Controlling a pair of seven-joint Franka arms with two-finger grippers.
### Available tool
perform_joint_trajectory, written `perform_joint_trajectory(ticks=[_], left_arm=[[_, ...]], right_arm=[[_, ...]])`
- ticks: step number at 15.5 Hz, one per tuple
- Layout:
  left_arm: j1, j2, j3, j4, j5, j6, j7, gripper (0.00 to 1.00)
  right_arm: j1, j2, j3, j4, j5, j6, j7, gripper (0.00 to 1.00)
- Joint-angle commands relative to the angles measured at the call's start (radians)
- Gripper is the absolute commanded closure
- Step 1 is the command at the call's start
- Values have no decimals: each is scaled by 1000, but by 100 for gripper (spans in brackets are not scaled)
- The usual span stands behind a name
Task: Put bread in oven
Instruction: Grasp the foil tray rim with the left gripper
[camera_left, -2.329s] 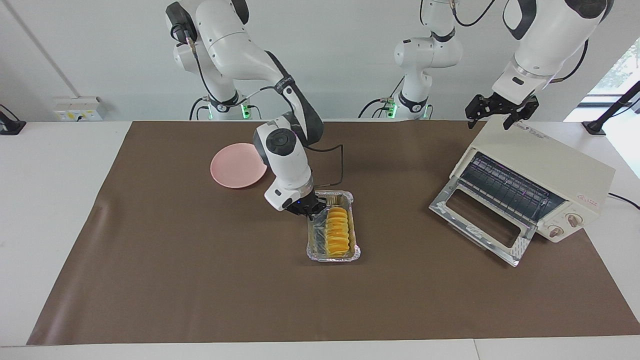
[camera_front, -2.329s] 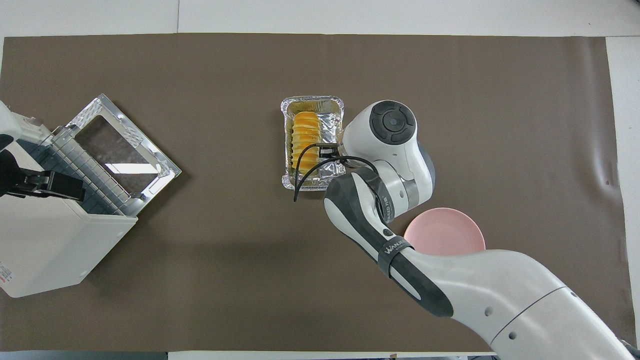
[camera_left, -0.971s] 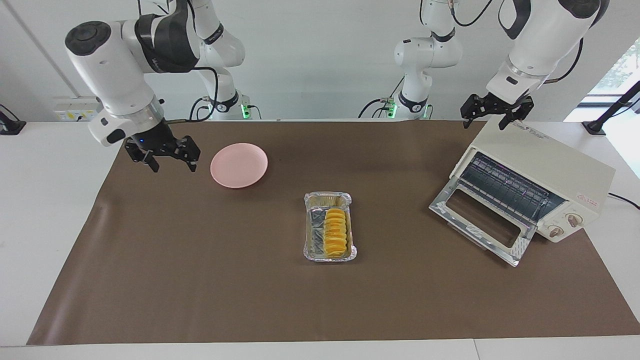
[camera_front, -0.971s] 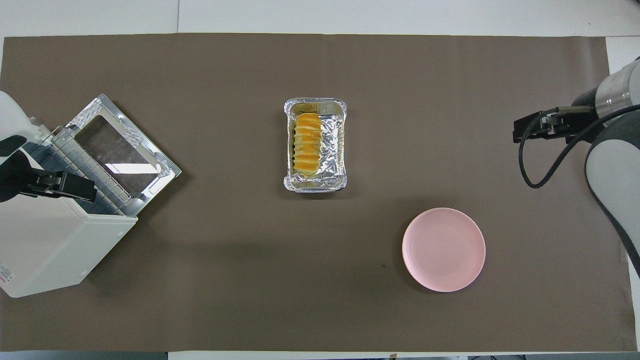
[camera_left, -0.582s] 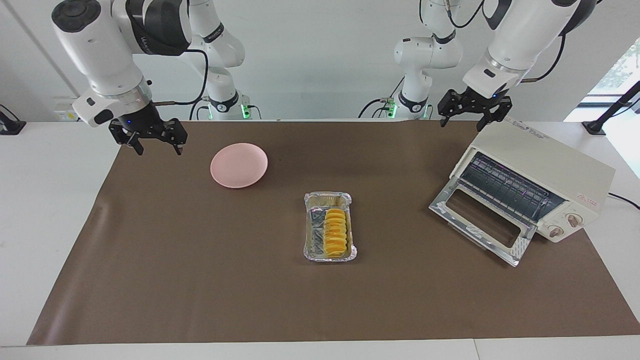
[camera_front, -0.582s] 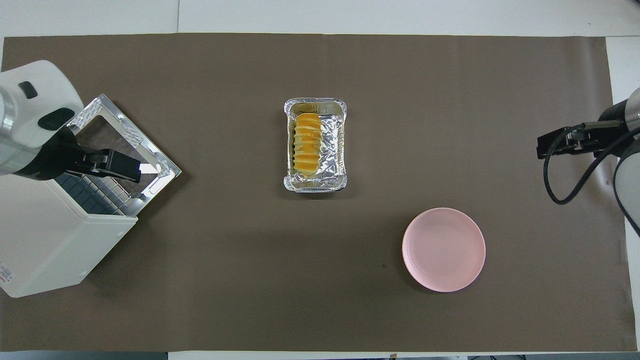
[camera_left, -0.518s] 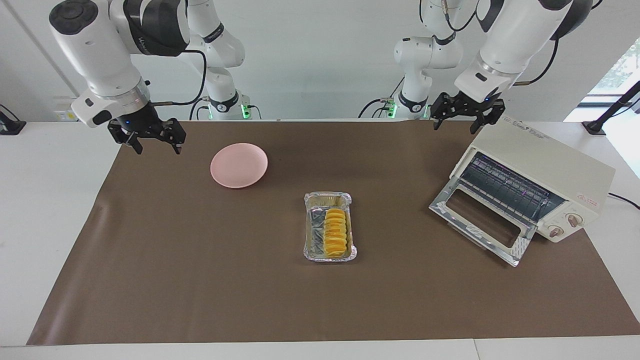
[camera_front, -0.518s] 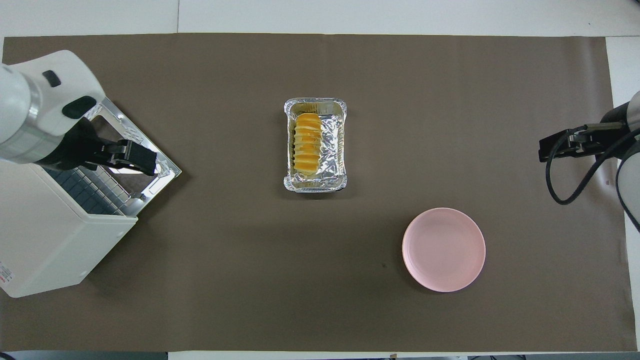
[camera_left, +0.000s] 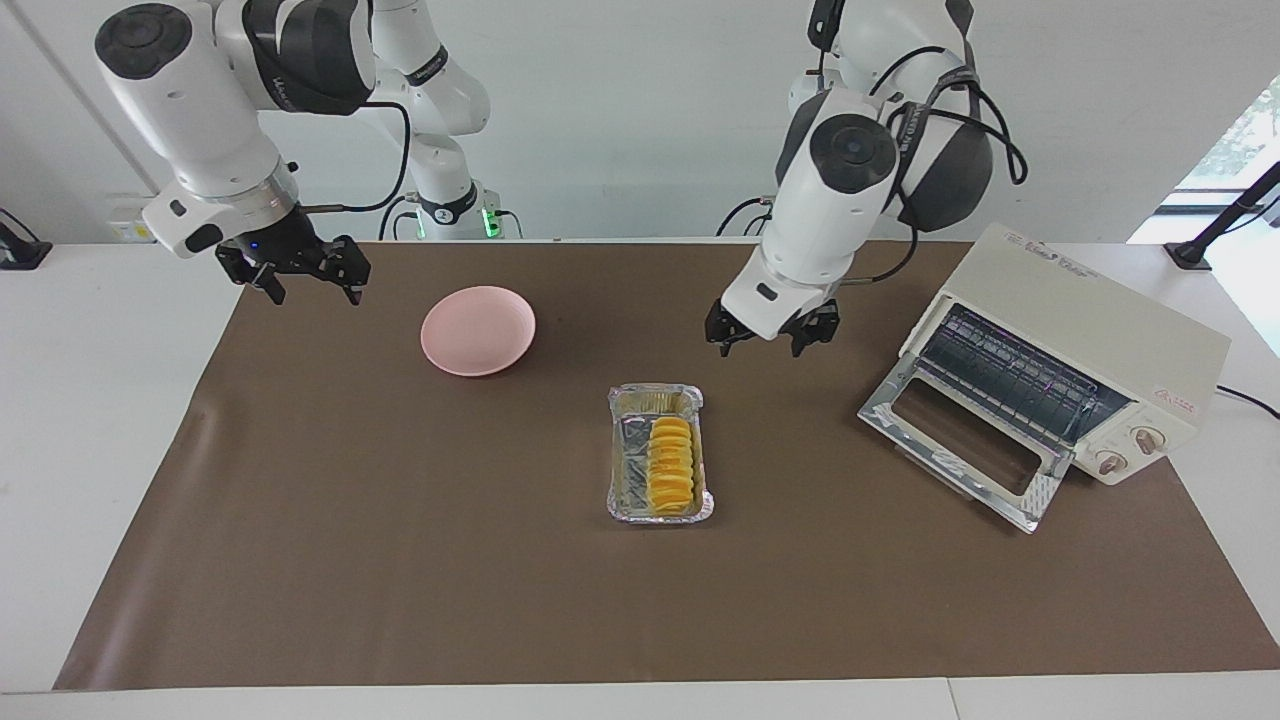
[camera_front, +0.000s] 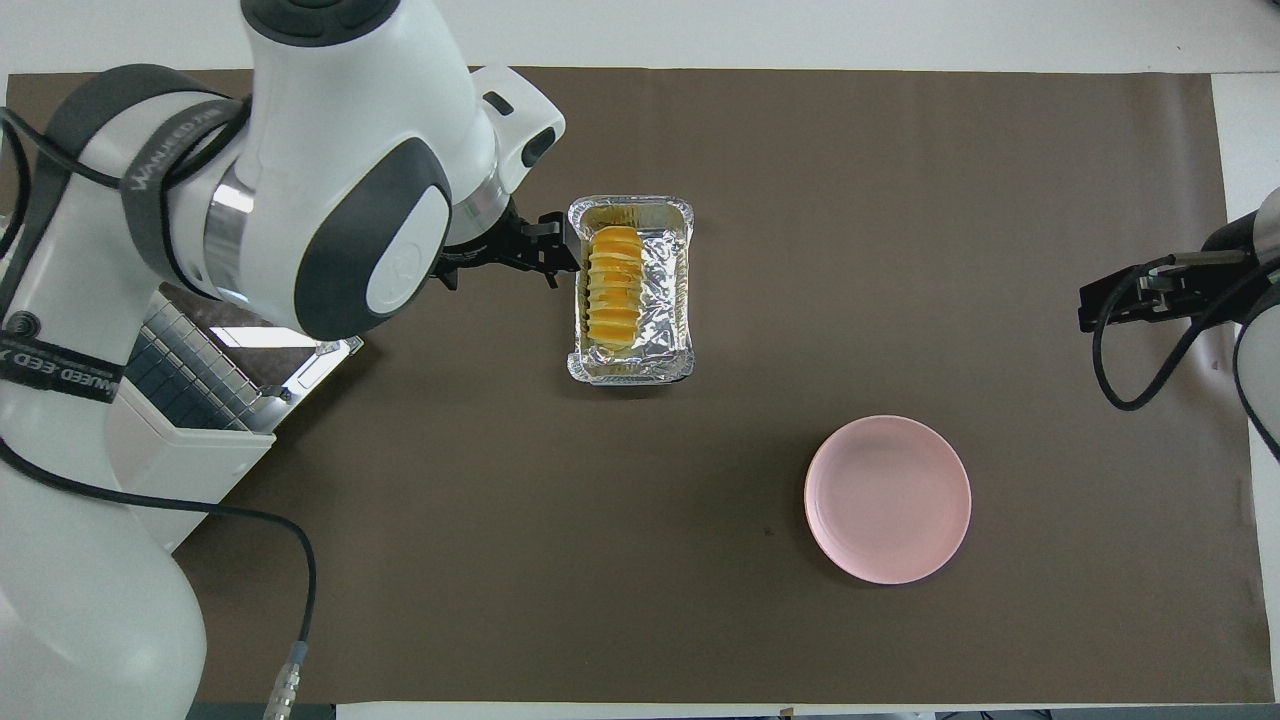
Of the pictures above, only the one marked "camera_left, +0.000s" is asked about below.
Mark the sliced golden bread loaf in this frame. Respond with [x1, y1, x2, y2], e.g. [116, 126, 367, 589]
[645, 416, 697, 516]

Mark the aluminium foil tray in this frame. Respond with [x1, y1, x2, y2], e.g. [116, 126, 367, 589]
[606, 383, 716, 525]

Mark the chrome glass oven door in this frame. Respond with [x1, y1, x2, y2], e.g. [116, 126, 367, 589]
[857, 358, 1076, 534]

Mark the white toaster oven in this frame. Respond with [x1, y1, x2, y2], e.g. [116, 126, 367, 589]
[900, 222, 1233, 487]

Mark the pink round plate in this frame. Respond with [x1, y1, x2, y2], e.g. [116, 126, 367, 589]
[420, 286, 538, 378]

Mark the black desk clamp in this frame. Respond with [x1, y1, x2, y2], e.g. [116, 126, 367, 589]
[0, 208, 53, 271]

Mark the brown table mat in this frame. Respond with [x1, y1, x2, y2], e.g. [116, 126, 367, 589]
[53, 238, 1280, 692]

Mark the black clamp stand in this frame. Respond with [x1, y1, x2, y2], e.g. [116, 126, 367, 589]
[1165, 160, 1280, 271]

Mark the bright window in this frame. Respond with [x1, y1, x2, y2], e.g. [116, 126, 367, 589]
[1128, 75, 1280, 244]

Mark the black right base cable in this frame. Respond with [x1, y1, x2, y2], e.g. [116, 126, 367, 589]
[378, 195, 421, 241]

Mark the black base cable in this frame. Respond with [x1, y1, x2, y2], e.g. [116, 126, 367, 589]
[378, 195, 421, 241]
[715, 195, 776, 239]

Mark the black left base cable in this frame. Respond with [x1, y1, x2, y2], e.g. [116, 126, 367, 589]
[715, 195, 776, 239]

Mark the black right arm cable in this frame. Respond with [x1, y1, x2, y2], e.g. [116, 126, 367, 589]
[300, 100, 413, 213]

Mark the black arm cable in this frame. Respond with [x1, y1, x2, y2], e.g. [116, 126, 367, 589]
[870, 45, 1029, 286]
[300, 100, 413, 213]

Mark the white wall socket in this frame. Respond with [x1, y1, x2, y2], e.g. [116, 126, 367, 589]
[108, 195, 161, 244]

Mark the oven wire rack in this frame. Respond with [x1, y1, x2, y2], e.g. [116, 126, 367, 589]
[920, 305, 1131, 446]

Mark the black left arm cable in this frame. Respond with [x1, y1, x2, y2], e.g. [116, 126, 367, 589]
[870, 45, 1029, 286]

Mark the black oven power cord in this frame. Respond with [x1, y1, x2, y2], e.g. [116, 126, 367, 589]
[1215, 385, 1280, 421]

